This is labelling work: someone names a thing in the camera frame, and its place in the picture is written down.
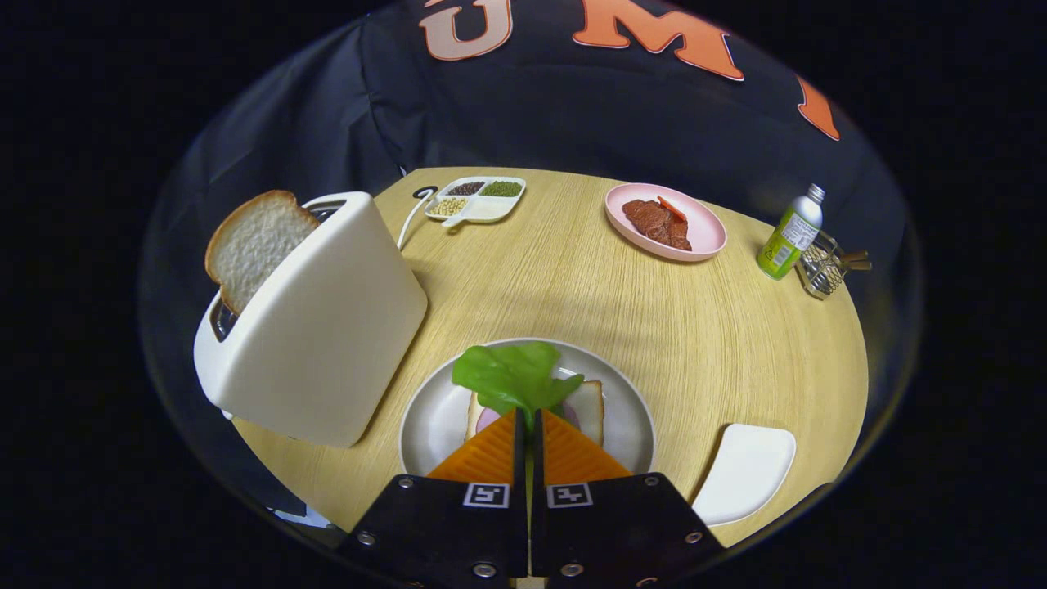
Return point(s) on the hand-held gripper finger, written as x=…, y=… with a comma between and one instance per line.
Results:
x=519, y=458
x=536, y=458

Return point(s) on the green label bottle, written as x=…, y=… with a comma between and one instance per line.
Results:
x=787, y=241

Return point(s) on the green lettuce leaf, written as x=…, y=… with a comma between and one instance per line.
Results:
x=511, y=376

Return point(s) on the white toaster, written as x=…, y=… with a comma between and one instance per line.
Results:
x=327, y=343

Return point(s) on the bread slice with ham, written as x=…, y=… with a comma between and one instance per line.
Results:
x=589, y=409

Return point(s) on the round white plate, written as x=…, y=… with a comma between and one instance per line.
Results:
x=438, y=417

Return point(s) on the small white rectangular plate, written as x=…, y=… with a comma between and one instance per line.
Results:
x=744, y=474

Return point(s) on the white divided bean tray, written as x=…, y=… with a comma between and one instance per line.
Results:
x=487, y=210

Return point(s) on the toasted bread slice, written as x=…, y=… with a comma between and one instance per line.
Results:
x=253, y=241

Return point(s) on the black backdrop cloth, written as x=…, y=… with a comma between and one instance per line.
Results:
x=532, y=114

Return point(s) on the pink plate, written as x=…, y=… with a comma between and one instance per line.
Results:
x=707, y=233

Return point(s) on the red meat slices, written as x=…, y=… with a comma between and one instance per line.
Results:
x=650, y=222

